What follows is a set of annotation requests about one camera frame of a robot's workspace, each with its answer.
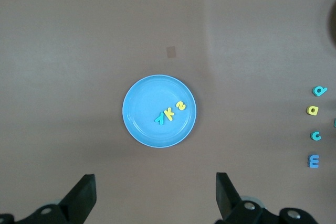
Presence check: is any blue plate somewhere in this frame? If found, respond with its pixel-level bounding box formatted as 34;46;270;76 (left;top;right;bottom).
122;74;197;149

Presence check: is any yellow foam letter a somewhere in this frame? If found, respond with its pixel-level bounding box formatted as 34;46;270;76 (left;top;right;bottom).
306;105;320;116

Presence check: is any yellow foam letter k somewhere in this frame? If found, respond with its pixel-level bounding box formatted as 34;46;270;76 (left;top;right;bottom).
164;106;176;122

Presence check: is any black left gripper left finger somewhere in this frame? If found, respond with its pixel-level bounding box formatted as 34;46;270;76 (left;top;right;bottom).
0;173;97;224

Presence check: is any teal foam letter a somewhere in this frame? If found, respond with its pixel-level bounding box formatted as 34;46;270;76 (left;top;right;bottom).
312;85;329;97

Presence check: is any teal foam letter y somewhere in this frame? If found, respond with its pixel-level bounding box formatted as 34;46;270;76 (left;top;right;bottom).
154;111;166;126

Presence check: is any blue foam letter m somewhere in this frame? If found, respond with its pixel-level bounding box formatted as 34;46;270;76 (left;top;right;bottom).
307;154;320;169

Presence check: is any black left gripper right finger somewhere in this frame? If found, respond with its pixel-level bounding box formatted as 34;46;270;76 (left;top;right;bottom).
215;172;320;224

